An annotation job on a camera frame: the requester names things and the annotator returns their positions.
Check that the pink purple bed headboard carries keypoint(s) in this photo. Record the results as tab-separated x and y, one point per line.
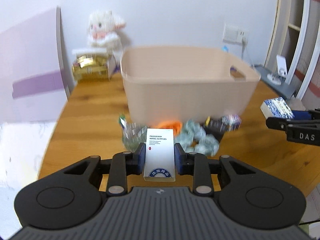
33	86

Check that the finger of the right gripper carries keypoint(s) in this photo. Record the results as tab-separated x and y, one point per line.
282	124

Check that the white hotel supplies box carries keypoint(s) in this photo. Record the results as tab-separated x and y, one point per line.
159	158

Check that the cartoon kitty blind box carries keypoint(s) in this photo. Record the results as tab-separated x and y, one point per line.
231	122

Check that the white bed sheet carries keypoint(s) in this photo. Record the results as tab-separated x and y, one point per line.
23	146

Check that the white wooden shelf frame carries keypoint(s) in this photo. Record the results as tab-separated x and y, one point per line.
296	37

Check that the gold tissue pack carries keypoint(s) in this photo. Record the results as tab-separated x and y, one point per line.
93	63

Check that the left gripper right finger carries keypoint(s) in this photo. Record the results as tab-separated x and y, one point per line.
197	166

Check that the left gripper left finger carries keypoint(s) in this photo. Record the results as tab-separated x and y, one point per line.
122	165

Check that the blue small figurine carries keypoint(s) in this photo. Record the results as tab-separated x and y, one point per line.
225	49

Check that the white wall socket plate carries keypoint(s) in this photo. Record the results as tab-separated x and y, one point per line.
235	35

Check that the clear bag of dried herbs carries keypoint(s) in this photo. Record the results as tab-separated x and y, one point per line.
132	133

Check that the grey side cabinet top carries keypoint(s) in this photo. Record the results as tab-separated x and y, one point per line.
284	90

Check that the blue white porcelain pattern box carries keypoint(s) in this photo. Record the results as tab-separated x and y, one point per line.
276	108

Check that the beige plastic storage basket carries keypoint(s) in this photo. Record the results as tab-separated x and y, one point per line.
169	83

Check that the white phone stand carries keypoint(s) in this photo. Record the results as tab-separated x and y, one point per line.
281	74

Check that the black small box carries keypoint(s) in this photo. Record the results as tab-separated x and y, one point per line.
215	127

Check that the white plush bunny toy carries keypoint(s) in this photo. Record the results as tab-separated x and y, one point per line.
102	29

